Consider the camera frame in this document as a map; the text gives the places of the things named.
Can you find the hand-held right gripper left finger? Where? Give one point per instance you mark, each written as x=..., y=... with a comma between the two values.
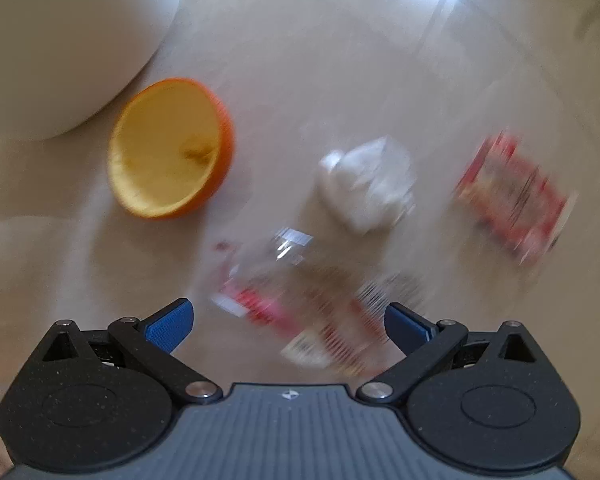
x=172, y=324

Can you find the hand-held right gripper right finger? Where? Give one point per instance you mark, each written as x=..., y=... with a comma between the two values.
x=405, y=326

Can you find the clear red-printed wrapper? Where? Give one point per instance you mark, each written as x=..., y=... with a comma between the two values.
x=325, y=315

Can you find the white plastic bucket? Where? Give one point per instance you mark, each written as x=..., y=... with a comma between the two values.
x=55, y=35

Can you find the crumpled white tissue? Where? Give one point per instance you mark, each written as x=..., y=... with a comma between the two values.
x=367, y=185

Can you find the red snack wrapper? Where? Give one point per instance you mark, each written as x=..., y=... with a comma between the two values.
x=515, y=200

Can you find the orange peel half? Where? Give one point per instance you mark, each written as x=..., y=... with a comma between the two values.
x=165, y=150

